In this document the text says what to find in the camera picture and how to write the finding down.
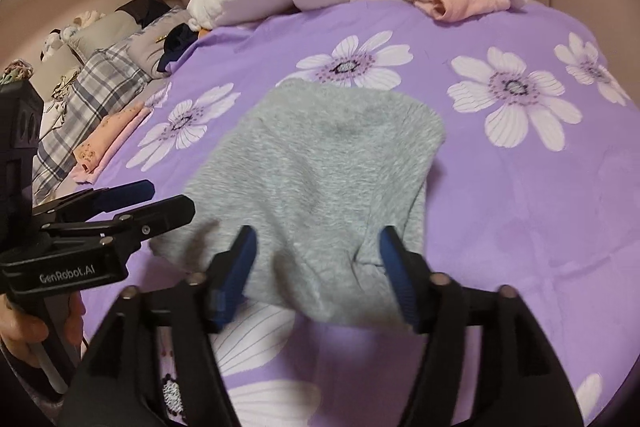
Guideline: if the white plush toy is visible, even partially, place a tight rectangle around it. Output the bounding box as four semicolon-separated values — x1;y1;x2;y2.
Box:
40;9;106;62

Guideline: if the purple floral bedsheet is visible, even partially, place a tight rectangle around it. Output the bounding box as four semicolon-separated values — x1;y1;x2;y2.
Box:
75;0;633;427

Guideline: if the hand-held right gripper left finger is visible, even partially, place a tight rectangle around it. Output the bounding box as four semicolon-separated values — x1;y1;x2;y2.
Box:
57;224;258;427

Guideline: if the navy cloth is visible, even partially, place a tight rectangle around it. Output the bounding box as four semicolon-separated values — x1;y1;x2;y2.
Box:
156;24;201;75

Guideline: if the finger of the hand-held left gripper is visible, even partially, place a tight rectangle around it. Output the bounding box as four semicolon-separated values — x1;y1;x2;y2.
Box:
45;194;197;258
32;179;155;228

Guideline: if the dark brown pillow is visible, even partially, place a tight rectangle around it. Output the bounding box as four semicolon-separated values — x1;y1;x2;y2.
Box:
115;0;171;28

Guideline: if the grey printed sweatshirt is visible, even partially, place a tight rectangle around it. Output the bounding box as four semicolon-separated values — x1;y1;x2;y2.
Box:
149;79;447;333

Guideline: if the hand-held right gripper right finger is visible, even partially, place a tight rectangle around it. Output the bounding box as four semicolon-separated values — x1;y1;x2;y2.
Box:
377;226;586;427

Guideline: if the peach printed folded garment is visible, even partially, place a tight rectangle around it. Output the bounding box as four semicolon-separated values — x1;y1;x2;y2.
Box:
70;99;151;185

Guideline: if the person's left hand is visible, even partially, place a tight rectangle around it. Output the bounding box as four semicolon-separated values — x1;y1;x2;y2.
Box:
0;292;86;368

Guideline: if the white printed pillow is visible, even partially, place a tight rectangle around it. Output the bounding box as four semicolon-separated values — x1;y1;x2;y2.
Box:
42;74;81;108

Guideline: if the grey pillow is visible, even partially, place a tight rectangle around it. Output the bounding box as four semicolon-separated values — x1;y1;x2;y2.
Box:
67;12;138;60

